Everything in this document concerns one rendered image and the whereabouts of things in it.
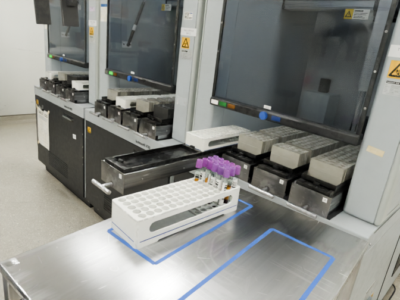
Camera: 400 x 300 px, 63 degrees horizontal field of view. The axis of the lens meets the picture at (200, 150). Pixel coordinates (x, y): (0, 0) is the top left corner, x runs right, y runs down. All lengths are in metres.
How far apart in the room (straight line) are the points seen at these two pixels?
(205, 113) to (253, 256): 0.86
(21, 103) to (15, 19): 0.97
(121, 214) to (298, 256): 0.36
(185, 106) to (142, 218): 0.95
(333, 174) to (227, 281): 0.62
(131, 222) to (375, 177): 0.74
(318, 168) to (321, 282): 0.54
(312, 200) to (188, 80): 0.76
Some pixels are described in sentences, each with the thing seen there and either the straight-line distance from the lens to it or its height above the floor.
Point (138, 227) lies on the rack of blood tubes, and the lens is 0.63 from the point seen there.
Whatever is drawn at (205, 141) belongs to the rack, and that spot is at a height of 0.85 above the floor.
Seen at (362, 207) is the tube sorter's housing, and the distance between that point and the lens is 1.13.
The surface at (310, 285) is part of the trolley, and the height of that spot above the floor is 0.82.
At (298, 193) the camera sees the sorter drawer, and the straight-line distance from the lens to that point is 1.10.
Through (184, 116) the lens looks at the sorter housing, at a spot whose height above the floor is 0.87.
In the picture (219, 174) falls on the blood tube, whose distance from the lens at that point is 0.76.
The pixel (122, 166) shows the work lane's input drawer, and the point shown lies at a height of 0.82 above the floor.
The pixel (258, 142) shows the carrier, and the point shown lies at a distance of 1.24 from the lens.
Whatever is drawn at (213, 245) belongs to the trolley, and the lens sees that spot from 0.68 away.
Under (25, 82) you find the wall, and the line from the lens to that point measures 4.60.
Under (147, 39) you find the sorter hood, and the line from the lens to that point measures 1.70.
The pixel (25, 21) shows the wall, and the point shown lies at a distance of 4.56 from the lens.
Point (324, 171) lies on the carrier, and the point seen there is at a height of 0.85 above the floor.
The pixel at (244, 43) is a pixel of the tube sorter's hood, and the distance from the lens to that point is 1.27.
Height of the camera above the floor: 1.21
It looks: 18 degrees down
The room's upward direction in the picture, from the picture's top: 7 degrees clockwise
